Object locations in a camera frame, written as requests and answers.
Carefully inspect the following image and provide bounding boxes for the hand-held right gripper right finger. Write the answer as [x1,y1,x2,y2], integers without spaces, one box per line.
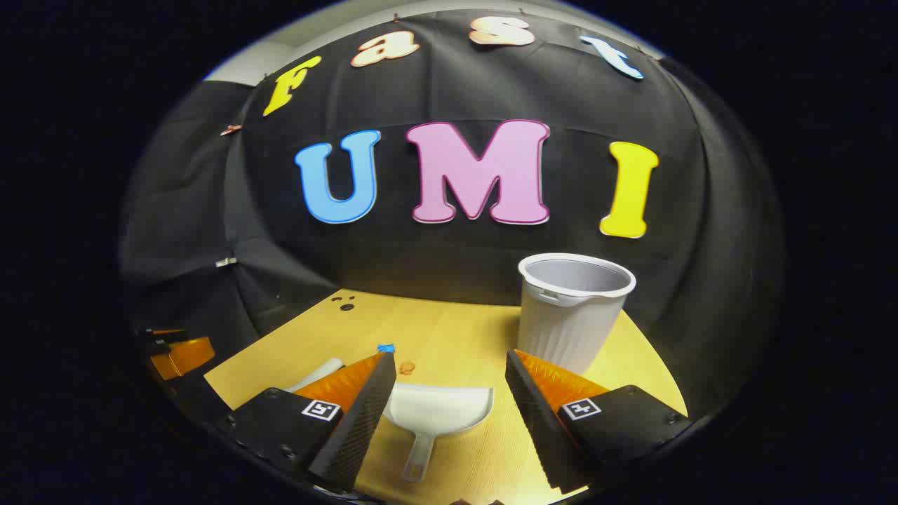
[505,349,692,495]

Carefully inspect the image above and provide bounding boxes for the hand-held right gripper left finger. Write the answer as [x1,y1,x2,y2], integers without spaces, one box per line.
[214,351,398,493]

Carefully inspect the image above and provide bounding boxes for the small white broom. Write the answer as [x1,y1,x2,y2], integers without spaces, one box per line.
[286,358,344,392]

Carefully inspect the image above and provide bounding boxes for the white plastic dustpan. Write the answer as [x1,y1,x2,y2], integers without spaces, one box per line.
[382,382,494,483]

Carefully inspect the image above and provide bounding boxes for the white ribbed garbage bin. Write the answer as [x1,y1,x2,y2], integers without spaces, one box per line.
[518,252,638,376]

